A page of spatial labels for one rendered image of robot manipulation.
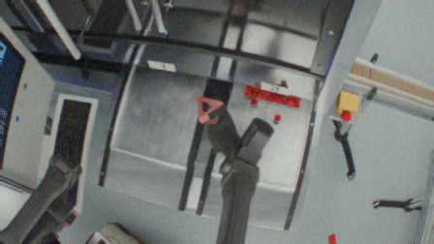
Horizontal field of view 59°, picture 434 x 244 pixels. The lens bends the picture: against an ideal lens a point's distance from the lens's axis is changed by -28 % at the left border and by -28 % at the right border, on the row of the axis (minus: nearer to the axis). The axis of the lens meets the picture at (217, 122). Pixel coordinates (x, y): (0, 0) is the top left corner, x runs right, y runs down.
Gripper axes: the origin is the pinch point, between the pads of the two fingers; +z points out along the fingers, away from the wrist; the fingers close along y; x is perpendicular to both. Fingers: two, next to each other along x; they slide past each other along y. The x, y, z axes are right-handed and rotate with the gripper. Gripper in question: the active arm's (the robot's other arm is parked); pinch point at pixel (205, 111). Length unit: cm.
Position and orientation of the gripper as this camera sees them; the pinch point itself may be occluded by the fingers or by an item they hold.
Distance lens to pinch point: 132.9
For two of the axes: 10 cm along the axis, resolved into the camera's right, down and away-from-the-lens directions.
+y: -2.4, -5.6, -7.9
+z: -4.9, -6.3, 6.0
